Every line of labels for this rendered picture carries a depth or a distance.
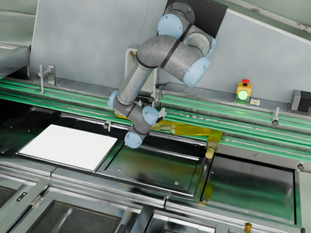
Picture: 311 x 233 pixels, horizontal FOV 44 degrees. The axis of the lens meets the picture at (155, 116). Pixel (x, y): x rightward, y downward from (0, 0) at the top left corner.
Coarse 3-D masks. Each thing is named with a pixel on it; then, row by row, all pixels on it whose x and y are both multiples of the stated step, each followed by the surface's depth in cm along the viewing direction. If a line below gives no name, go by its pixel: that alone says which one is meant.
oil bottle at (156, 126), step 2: (162, 120) 201; (164, 120) 201; (166, 120) 201; (160, 122) 201; (162, 122) 201; (164, 122) 201; (166, 122) 201; (168, 122) 201; (170, 122) 201; (154, 124) 201; (156, 124) 201; (158, 124) 201; (160, 124) 201; (162, 124) 201; (164, 124) 201; (166, 124) 202; (168, 124) 202; (154, 126) 202; (156, 126) 202; (158, 126) 202; (152, 128) 202; (154, 128) 202; (156, 128) 202; (158, 128) 202
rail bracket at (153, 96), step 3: (153, 87) 195; (153, 90) 195; (156, 90) 201; (159, 90) 201; (153, 93) 196; (156, 93) 197; (159, 93) 202; (153, 96) 195; (156, 96) 197; (150, 99) 192; (153, 99) 192; (153, 102) 198; (153, 105) 199
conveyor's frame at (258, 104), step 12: (24, 72) 236; (36, 84) 224; (48, 84) 223; (60, 84) 224; (72, 84) 225; (84, 84) 226; (168, 84) 210; (180, 84) 211; (96, 96) 216; (108, 96) 214; (180, 96) 201; (192, 96) 200; (204, 96) 199; (216, 96) 200; (228, 96) 202; (252, 108) 193; (264, 108) 192; (276, 108) 192; (240, 120) 198
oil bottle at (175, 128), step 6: (174, 126) 196; (180, 126) 196; (186, 126) 197; (192, 126) 197; (174, 132) 197; (180, 132) 198; (186, 132) 198; (192, 132) 198; (198, 132) 199; (204, 132) 199
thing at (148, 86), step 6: (126, 54) 204; (126, 60) 205; (132, 60) 212; (126, 66) 207; (126, 72) 209; (150, 78) 214; (144, 84) 215; (150, 84) 215; (144, 90) 210; (150, 90) 209
